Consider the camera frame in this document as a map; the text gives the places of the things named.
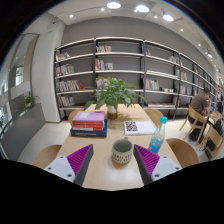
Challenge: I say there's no red middle book stack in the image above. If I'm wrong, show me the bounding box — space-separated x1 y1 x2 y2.
73 122 104 131

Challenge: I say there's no far left wooden chair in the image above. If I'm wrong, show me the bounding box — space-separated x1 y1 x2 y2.
68 108 84 126

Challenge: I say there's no large wall bookshelf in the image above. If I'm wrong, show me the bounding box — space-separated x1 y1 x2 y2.
54 37 219 119

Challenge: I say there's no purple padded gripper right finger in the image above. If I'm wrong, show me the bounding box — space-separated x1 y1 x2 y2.
133 144 181 185

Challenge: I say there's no patterned ceramic mug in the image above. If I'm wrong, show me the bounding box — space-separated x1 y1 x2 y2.
111 137 133 164

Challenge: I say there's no far right wooden chair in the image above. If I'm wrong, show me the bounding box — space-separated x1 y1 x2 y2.
144 108 163 126

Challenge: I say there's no seated man brown shirt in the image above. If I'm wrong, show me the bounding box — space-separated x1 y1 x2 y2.
188 87 211 141

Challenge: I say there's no dark blue bottom book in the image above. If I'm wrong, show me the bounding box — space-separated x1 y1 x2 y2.
70 120 107 137

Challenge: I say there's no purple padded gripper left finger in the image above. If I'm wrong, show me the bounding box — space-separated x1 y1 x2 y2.
44 144 93 186

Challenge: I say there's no near left wooden chair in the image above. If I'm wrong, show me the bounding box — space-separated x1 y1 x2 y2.
33 144 61 169

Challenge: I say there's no wooden frame chair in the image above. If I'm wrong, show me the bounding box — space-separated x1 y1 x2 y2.
184 107 207 145

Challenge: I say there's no small plant by window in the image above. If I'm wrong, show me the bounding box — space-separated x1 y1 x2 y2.
24 93 39 108

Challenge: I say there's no white open booklet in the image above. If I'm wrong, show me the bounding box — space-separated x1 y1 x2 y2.
124 121 155 135

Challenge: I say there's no potted green plant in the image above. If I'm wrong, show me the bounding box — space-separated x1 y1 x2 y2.
84 77 146 120

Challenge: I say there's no clear plastic water bottle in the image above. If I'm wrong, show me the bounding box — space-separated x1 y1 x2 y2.
148 116 167 154

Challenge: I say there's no near right wooden chair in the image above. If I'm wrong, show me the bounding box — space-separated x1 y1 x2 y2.
167 138 199 168

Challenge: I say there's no wooden frame chair foreground right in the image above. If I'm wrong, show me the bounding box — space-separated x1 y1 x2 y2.
203 121 223 160

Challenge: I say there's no pink top book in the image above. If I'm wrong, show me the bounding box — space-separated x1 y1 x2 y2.
73 111 104 122

